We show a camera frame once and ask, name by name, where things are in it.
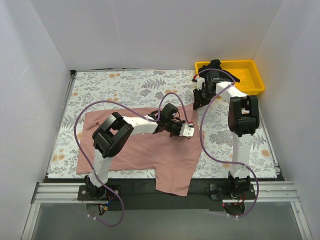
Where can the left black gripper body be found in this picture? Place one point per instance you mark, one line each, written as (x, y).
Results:
(178, 127)

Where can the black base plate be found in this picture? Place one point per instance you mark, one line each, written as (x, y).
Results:
(203, 193)

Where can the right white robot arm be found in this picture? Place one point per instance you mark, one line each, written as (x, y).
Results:
(243, 120)

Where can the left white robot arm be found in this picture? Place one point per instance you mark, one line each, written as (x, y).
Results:
(110, 138)

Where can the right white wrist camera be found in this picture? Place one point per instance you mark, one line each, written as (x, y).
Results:
(200, 82)

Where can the floral table mat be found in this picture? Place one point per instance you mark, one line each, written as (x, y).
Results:
(99, 90)

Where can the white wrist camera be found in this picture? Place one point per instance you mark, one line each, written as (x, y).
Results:
(187, 130)
(200, 82)

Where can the yellow plastic bin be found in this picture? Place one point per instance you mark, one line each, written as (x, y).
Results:
(250, 83)

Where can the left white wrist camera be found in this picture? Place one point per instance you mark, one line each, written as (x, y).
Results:
(187, 130)

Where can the black t shirt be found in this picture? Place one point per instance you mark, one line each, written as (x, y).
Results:
(216, 64)

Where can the aluminium frame rail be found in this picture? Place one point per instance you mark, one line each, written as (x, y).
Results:
(62, 211)

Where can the pink t shirt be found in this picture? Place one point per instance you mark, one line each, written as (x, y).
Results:
(174, 159)

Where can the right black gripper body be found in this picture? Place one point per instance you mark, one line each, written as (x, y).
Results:
(199, 97)

